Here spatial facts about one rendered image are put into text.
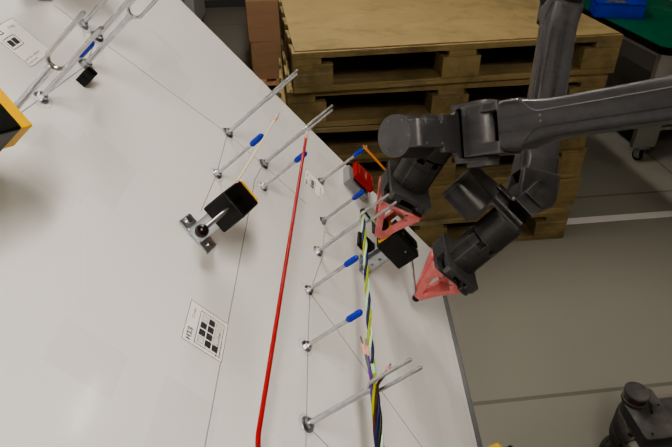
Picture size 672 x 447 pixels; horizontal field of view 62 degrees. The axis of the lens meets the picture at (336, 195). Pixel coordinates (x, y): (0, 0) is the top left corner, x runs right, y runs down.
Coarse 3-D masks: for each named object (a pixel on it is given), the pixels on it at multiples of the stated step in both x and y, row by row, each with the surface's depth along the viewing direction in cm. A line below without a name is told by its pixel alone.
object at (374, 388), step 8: (360, 336) 58; (368, 352) 56; (368, 360) 56; (368, 368) 55; (376, 384) 54; (376, 392) 53; (376, 400) 52; (376, 408) 52; (376, 416) 51; (376, 424) 50; (376, 432) 50; (376, 440) 49
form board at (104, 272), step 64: (0, 0) 59; (64, 0) 68; (0, 64) 53; (64, 64) 61; (128, 64) 71; (192, 64) 85; (64, 128) 55; (128, 128) 63; (192, 128) 74; (256, 128) 90; (0, 192) 45; (64, 192) 50; (128, 192) 57; (192, 192) 66; (256, 192) 78; (0, 256) 41; (64, 256) 46; (128, 256) 52; (192, 256) 59; (256, 256) 68; (0, 320) 39; (64, 320) 42; (128, 320) 47; (256, 320) 61; (320, 320) 71; (384, 320) 86; (0, 384) 36; (64, 384) 39; (128, 384) 44; (192, 384) 49; (256, 384) 55; (320, 384) 63; (384, 384) 74; (448, 384) 91
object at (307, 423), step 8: (408, 360) 52; (392, 368) 53; (416, 368) 53; (376, 376) 53; (384, 376) 53; (400, 376) 54; (408, 376) 53; (368, 384) 54; (392, 384) 54; (360, 392) 54; (368, 392) 54; (344, 400) 55; (352, 400) 55; (336, 408) 56; (304, 416) 58; (320, 416) 56; (304, 424) 57; (312, 424) 57
